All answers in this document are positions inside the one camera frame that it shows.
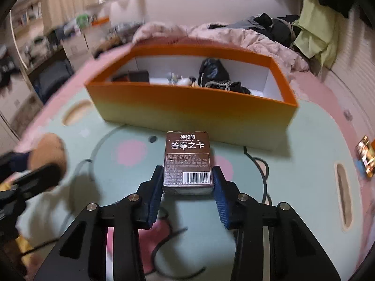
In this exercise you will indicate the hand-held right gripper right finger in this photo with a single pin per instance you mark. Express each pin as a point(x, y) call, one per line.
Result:
point(221, 202)

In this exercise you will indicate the tan plush toy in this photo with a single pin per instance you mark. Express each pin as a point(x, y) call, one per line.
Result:
point(49, 149)

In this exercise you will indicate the orange cardboard box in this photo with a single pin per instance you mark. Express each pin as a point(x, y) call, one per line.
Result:
point(190, 108)

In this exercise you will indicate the small orange bin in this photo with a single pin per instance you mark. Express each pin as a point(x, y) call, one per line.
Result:
point(100, 20)

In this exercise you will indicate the dark blue bag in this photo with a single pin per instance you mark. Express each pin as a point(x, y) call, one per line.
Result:
point(52, 79)

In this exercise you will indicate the small figurine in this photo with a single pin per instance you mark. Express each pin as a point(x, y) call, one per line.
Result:
point(183, 81)

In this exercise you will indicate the white shelf unit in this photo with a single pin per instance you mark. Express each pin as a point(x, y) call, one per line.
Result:
point(11, 102)

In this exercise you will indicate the white slatted door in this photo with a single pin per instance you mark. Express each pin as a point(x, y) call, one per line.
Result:
point(351, 64)

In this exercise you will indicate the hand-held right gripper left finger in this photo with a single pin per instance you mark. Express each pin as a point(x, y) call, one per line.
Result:
point(155, 199)

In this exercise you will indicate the pile of dark clothes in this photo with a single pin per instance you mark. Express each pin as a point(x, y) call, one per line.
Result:
point(278, 29)

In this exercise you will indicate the green packet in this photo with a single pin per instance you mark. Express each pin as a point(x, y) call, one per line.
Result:
point(83, 23)

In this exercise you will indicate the white drawer cabinet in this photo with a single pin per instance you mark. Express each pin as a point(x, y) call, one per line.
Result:
point(76, 45)

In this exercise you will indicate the black cloth pouch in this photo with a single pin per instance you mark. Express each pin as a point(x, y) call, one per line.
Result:
point(214, 73)

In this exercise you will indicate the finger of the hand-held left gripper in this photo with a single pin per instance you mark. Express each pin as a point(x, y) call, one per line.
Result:
point(17, 159)
point(38, 178)

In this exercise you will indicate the brown card box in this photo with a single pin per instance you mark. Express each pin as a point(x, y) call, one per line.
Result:
point(187, 158)

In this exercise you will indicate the pink floral quilt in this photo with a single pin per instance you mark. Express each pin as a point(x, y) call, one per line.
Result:
point(257, 41)

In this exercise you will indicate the light green cloth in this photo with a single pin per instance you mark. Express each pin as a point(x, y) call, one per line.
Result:
point(313, 35)

